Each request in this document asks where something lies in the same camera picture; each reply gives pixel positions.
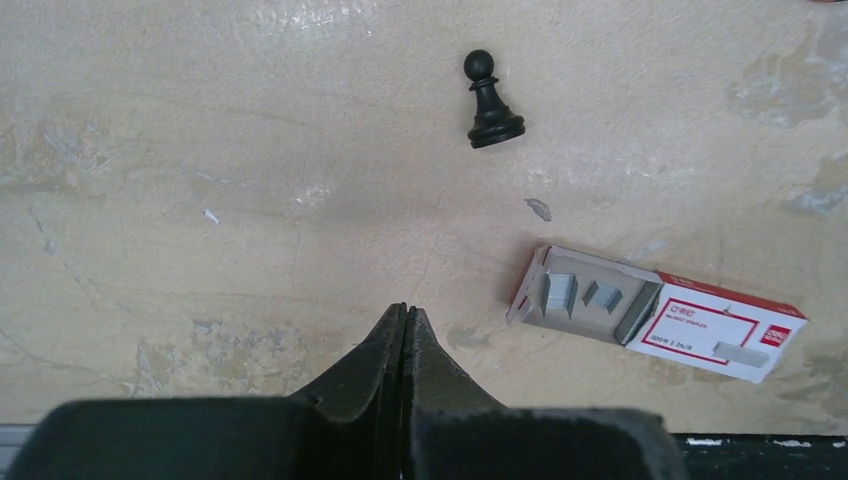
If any metal staple strip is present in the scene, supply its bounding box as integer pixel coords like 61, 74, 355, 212
582, 281, 623, 314
542, 273, 578, 318

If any black chess pawn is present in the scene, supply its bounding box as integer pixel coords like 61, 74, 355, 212
463, 49, 526, 149

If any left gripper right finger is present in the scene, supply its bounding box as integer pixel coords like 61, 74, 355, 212
401, 308, 689, 479

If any red white staple box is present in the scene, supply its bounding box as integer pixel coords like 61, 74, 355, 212
506, 245, 809, 384

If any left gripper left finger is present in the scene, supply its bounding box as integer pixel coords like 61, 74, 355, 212
6, 304, 408, 479

